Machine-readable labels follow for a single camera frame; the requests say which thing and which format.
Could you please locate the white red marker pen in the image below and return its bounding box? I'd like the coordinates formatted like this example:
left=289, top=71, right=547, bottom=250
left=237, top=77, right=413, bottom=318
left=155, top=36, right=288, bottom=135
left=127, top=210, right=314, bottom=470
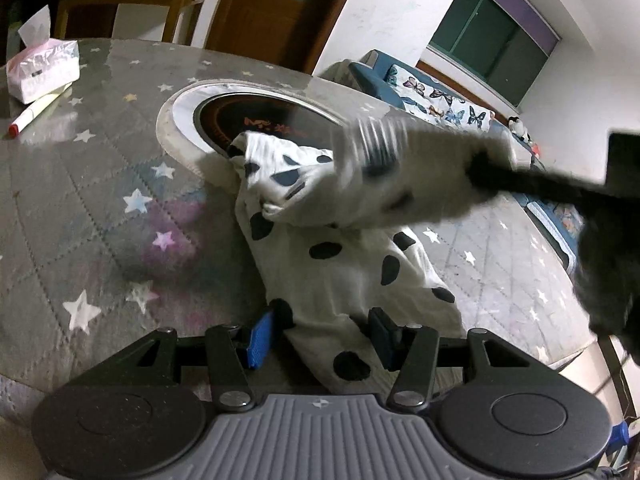
left=8, top=82, right=72, bottom=139

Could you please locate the pink tissue pack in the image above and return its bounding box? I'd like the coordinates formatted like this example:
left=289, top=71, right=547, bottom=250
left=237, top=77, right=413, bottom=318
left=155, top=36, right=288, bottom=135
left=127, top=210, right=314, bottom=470
left=6, top=6, right=80, bottom=105

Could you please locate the blue corner sofa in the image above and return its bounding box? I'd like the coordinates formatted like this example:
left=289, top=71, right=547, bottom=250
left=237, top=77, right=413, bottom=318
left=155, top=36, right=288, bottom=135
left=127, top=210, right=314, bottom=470
left=321, top=50, right=582, bottom=273

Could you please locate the green framed window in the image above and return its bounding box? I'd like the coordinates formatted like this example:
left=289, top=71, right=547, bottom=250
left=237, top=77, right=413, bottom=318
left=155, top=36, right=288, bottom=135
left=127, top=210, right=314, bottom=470
left=430, top=0, right=560, bottom=106

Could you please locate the butterfly print blanket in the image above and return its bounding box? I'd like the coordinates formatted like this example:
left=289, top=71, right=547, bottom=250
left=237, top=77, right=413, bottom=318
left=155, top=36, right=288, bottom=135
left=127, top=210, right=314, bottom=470
left=385, top=64, right=494, bottom=132

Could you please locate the round induction cooktop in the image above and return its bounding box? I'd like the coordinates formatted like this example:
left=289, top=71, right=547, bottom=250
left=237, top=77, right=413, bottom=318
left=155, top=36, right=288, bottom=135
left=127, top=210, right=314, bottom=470
left=156, top=79, right=344, bottom=188

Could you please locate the grey star tablecloth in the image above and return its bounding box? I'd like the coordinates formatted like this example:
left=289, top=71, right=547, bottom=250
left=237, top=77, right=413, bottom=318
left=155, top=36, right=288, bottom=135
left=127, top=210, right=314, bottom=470
left=0, top=37, right=601, bottom=480

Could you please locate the white polka dot garment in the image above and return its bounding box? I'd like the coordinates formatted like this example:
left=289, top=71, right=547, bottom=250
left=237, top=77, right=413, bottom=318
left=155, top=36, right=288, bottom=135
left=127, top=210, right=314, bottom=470
left=198, top=115, right=514, bottom=394

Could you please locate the brown wooden door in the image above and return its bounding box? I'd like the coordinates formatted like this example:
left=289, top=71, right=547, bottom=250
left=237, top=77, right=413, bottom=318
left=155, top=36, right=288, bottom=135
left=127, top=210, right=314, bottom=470
left=205, top=0, right=347, bottom=74

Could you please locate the black white plush toy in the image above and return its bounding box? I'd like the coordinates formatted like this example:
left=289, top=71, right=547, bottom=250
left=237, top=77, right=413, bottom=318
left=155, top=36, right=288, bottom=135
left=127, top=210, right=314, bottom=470
left=508, top=116, right=532, bottom=144

